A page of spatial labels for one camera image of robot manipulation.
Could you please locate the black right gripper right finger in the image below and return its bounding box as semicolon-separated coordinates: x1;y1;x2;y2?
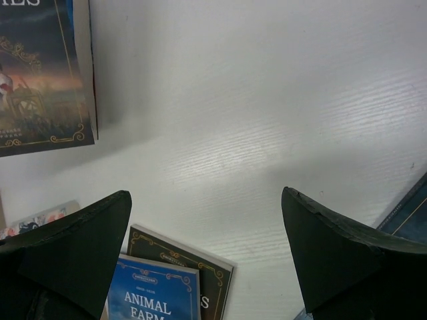
282;187;426;319

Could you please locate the Little Women floral book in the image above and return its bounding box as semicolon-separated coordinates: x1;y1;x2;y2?
1;200;81;240

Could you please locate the Three Days to See book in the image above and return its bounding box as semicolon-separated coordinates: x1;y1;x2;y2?
127;224;236;319

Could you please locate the Animal Farm blue book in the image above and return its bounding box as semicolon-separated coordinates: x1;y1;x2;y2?
107;254;201;320

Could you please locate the Nineteen Eighty-Four blue book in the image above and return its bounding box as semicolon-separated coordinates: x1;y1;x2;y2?
377;174;427;244

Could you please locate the A Tale of Two Cities book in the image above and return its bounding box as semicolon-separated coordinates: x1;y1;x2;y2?
1;0;96;157

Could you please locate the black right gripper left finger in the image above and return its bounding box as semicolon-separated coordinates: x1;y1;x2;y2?
1;191;132;319

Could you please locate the blue sunset cover book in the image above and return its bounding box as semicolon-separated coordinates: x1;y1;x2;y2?
66;0;99;140

